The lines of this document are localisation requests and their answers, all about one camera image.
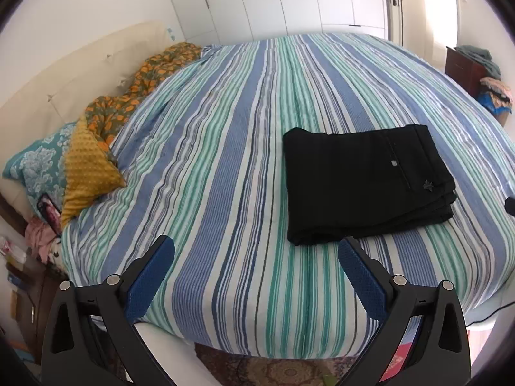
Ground cream padded headboard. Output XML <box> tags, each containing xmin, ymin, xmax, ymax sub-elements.
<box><xmin>1</xmin><ymin>21</ymin><xmax>176</xmax><ymax>151</ymax></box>

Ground black pants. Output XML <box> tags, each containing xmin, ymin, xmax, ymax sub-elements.
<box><xmin>283</xmin><ymin>124</ymin><xmax>456</xmax><ymax>246</ymax></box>

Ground striped blue green bedsheet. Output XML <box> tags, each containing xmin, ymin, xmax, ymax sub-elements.
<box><xmin>62</xmin><ymin>33</ymin><xmax>514</xmax><ymax>359</ymax></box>

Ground pile of clothes on cabinet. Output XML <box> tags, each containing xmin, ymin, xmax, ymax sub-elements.
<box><xmin>455</xmin><ymin>44</ymin><xmax>514</xmax><ymax>115</ymax></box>

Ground teal floral pillow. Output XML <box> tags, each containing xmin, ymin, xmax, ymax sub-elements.
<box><xmin>2</xmin><ymin>122</ymin><xmax>76</xmax><ymax>214</ymax></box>

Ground white wardrobe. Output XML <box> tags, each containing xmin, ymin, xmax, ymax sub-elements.
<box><xmin>171</xmin><ymin>0</ymin><xmax>388</xmax><ymax>45</ymax></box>

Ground mustard yellow pillow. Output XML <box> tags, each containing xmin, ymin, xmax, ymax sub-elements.
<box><xmin>60</xmin><ymin>115</ymin><xmax>126</xmax><ymax>229</ymax></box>

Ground orange floral green blanket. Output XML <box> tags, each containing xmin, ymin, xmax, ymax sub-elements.
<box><xmin>85</xmin><ymin>42</ymin><xmax>201</xmax><ymax>152</ymax></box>

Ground pink cloth on nightstand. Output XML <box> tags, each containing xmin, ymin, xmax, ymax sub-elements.
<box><xmin>24</xmin><ymin>215</ymin><xmax>60</xmax><ymax>264</ymax></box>

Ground smartphone on bed edge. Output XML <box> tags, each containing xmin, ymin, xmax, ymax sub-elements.
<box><xmin>37</xmin><ymin>193</ymin><xmax>62</xmax><ymax>236</ymax></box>

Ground brown wooden cabinet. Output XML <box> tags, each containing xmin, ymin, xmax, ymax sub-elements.
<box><xmin>444</xmin><ymin>47</ymin><xmax>487</xmax><ymax>98</ymax></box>

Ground white door with handle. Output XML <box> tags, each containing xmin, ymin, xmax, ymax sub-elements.
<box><xmin>386</xmin><ymin>0</ymin><xmax>404</xmax><ymax>46</ymax></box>

